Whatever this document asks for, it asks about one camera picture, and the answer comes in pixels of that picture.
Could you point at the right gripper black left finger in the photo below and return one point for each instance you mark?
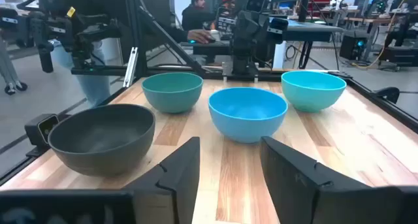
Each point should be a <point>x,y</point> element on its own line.
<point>179,185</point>

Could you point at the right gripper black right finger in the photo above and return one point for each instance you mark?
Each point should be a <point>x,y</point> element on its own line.
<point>294,185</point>

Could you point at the dark teal bowl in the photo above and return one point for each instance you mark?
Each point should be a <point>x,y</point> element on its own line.
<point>172,96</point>

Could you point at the teal cup aloft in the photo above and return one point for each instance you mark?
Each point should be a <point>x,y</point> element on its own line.
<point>310,93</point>

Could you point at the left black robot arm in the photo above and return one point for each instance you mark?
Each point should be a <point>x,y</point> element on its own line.
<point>243,55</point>

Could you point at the person's hand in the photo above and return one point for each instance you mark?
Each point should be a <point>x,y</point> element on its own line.
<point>199,36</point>

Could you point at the black desk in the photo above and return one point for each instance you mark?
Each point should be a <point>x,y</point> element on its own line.
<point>310,31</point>

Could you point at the red storage bins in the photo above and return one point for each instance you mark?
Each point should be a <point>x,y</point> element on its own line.
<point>320,0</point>

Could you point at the blue bowl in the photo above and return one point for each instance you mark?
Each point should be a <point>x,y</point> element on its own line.
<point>248,119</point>

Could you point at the large dark grey bowl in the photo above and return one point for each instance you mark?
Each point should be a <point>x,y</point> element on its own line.
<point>101,139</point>

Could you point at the black computer tower blue light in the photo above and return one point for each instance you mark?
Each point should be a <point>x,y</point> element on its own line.
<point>352,46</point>

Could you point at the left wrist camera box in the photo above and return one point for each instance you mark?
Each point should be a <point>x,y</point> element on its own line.
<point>255,2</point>

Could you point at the black diagonal frame brace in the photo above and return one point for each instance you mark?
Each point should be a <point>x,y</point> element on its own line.
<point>176,44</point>

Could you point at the black upright frame post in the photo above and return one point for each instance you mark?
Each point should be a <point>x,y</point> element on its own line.
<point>137,28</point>

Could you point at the silver metal bracket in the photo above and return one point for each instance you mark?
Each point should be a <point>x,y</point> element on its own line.
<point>130,67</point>

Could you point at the black table-level camera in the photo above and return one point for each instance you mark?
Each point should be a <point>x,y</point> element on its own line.
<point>40,129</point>

